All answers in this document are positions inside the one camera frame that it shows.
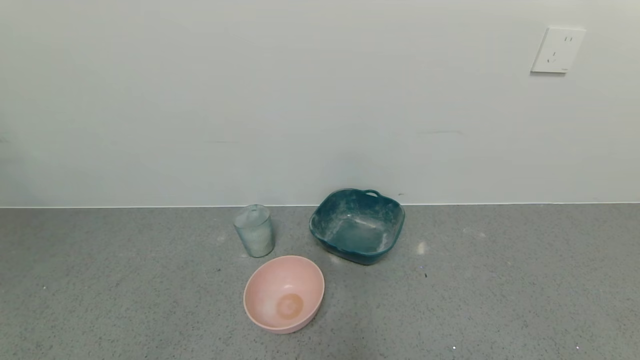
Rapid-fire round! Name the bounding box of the teal square bowl with handles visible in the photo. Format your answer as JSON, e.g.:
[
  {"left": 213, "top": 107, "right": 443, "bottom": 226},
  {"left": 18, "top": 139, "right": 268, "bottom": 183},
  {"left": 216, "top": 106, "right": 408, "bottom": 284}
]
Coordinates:
[{"left": 308, "top": 188, "right": 406, "bottom": 266}]

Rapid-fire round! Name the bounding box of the white wall power outlet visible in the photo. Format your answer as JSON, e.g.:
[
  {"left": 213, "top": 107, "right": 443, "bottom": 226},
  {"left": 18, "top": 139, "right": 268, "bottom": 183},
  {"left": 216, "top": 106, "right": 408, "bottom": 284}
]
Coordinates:
[{"left": 530, "top": 26, "right": 587, "bottom": 75}]

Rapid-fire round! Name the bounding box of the pink round bowl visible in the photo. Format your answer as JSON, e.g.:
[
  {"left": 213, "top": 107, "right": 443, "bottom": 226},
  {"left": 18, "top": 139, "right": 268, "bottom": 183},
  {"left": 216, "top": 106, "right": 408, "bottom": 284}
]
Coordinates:
[{"left": 243, "top": 255, "right": 326, "bottom": 335}]

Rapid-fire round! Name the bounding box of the translucent ribbed plastic cup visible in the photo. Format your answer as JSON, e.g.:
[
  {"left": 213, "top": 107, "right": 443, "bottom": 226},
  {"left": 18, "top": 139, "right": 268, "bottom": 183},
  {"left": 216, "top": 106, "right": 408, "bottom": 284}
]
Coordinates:
[{"left": 233, "top": 204, "right": 276, "bottom": 259}]

